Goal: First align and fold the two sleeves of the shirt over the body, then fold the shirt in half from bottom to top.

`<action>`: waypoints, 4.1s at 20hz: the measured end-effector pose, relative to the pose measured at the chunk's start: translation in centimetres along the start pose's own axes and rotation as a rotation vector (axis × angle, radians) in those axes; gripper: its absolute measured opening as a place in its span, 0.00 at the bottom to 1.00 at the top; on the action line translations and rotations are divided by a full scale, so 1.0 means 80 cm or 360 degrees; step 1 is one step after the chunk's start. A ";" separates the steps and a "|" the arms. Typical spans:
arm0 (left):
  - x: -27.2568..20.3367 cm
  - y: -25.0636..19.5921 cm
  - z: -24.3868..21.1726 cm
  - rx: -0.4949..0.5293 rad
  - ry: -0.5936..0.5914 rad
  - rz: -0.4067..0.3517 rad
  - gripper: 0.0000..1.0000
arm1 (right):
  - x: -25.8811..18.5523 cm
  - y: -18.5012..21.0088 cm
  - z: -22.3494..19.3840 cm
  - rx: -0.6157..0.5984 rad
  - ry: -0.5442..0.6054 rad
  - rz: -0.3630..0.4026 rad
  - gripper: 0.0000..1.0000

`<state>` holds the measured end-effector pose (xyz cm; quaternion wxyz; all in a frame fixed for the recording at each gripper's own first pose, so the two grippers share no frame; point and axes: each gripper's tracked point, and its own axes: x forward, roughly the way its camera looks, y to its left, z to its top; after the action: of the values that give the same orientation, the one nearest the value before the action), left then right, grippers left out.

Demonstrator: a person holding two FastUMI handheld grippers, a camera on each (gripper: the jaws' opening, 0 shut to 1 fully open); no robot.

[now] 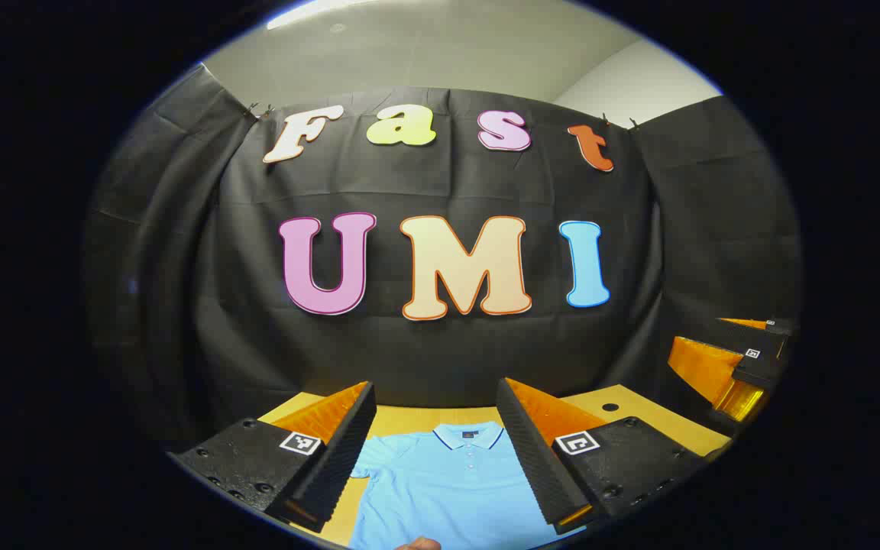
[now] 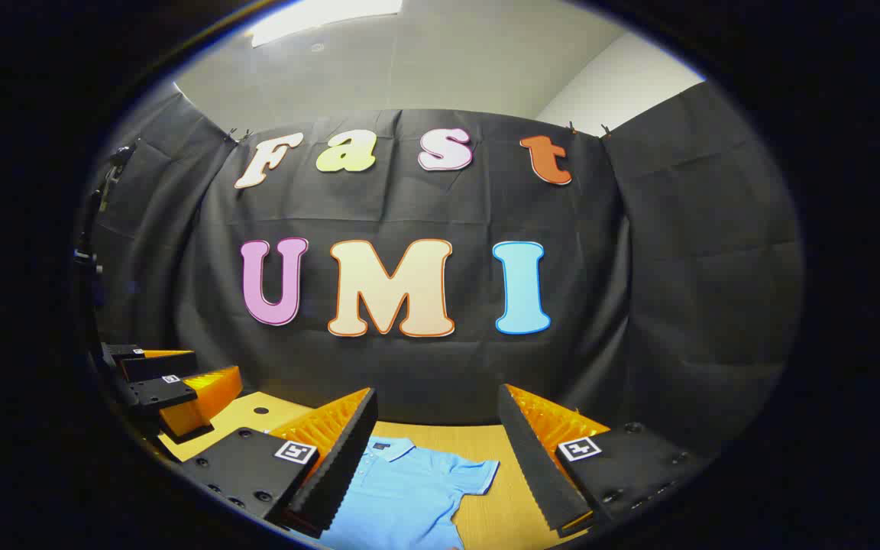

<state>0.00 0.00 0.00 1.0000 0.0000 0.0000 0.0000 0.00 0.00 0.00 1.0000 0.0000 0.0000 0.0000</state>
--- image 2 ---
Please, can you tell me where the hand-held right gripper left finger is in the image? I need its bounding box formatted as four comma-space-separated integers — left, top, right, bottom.
179, 387, 378, 539

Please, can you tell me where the light blue polo T-shirt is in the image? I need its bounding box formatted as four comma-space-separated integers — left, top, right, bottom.
322, 437, 500, 550

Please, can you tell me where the black backdrop cloth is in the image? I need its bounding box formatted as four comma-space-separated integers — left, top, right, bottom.
77, 80, 805, 474

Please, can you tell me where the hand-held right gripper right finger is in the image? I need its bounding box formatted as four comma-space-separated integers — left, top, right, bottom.
497, 383, 716, 535

